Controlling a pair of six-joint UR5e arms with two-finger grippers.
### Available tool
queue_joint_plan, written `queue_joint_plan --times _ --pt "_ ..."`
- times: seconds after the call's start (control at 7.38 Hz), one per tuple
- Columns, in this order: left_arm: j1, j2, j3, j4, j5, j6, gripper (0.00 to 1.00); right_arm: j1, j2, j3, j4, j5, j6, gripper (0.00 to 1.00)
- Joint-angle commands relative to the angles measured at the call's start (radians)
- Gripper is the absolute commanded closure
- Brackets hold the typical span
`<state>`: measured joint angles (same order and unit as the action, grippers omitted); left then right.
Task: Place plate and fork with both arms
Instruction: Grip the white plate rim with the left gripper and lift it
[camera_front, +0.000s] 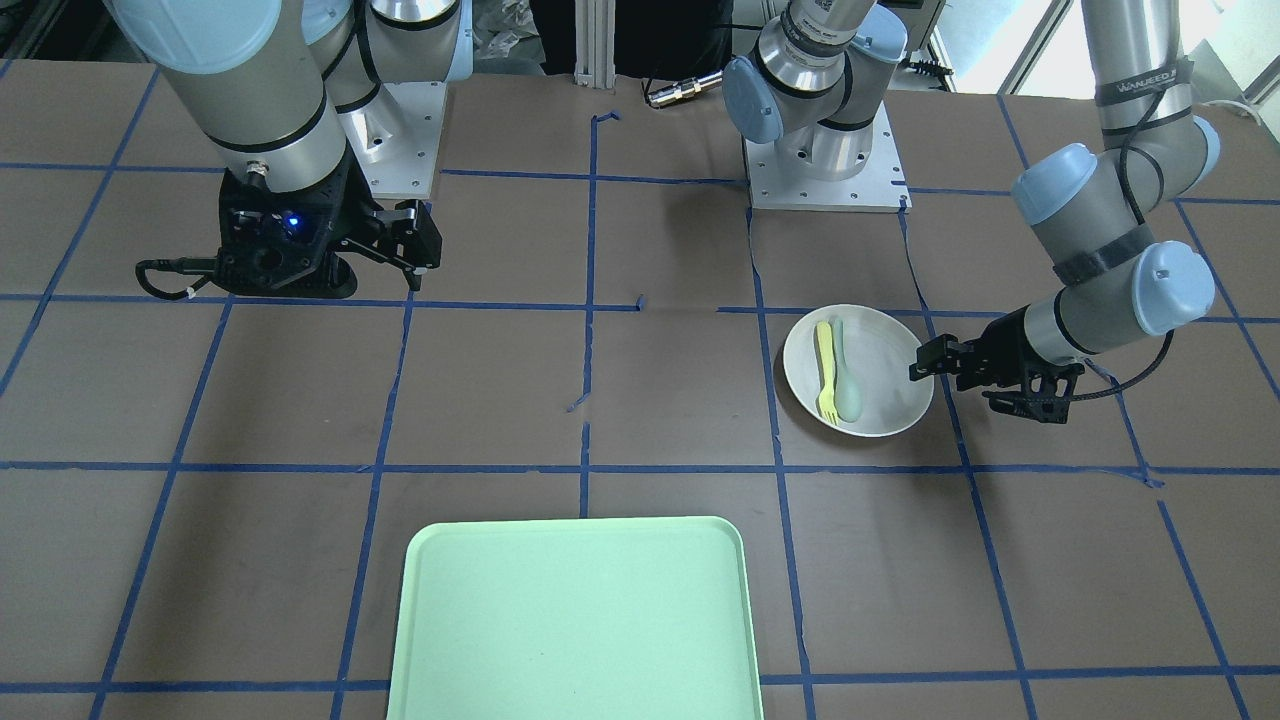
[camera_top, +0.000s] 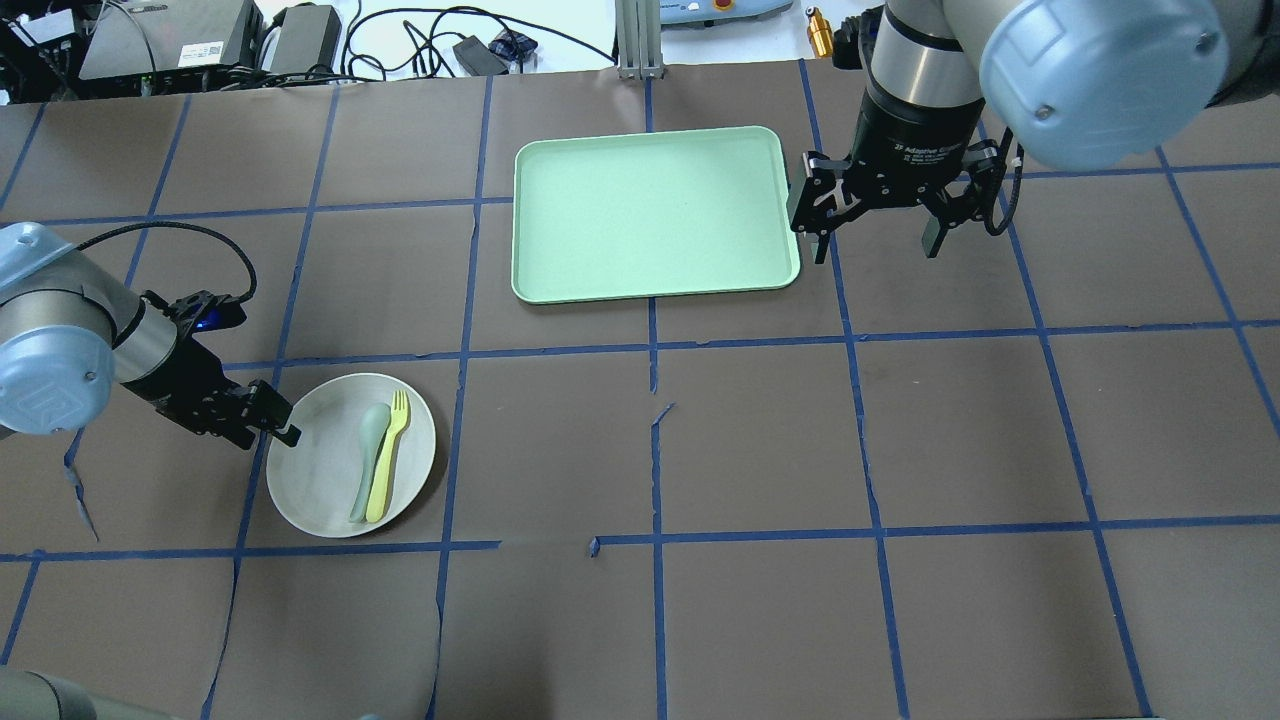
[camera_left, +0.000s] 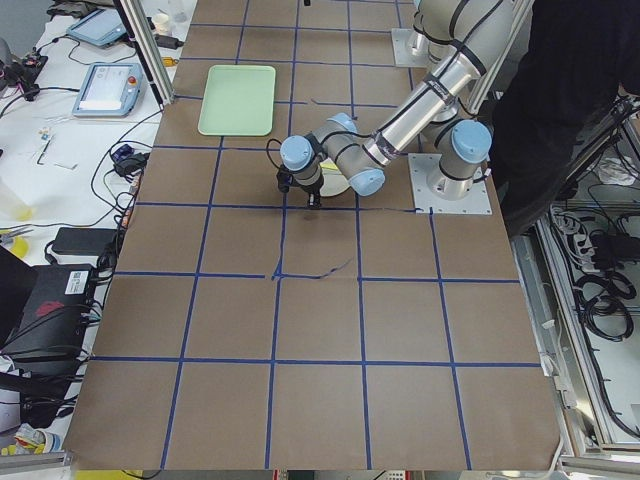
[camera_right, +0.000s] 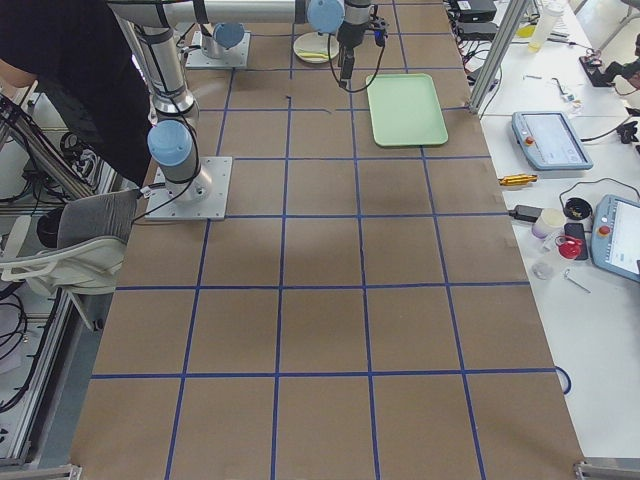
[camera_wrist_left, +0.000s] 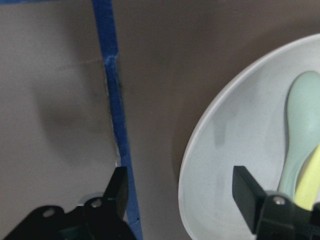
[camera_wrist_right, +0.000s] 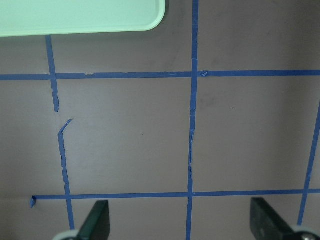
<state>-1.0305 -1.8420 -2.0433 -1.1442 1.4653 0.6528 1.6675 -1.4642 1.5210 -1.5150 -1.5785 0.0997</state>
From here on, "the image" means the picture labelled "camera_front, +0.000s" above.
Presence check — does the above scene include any pale green spoon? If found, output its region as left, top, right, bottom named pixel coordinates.
left=829, top=316, right=863, bottom=423

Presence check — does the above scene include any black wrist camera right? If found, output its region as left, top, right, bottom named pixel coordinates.
left=212, top=213, right=358, bottom=299

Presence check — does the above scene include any white round plate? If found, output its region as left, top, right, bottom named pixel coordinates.
left=781, top=304, right=934, bottom=438

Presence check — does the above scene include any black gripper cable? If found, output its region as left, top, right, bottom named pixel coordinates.
left=1080, top=331, right=1176, bottom=404

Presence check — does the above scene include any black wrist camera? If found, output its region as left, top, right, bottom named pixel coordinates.
left=212, top=213, right=358, bottom=299
left=982, top=363, right=1084, bottom=425

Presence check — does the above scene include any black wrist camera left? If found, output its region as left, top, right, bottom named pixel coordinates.
left=982, top=363, right=1084, bottom=425

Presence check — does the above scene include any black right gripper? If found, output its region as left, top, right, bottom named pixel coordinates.
left=219, top=150, right=443, bottom=291

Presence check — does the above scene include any mint green tray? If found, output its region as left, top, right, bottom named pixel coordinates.
left=387, top=516, right=765, bottom=719

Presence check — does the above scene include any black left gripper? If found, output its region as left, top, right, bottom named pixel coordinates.
left=909, top=306, right=1046, bottom=389

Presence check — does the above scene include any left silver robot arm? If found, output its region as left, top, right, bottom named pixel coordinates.
left=722, top=1, right=1221, bottom=401

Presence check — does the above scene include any yellow plastic fork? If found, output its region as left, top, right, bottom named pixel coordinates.
left=815, top=320, right=840, bottom=427

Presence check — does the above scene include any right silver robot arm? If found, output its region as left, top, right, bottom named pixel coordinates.
left=108, top=1, right=474, bottom=301

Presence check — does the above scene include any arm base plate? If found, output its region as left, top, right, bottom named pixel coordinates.
left=338, top=82, right=448, bottom=201
left=742, top=104, right=913, bottom=213

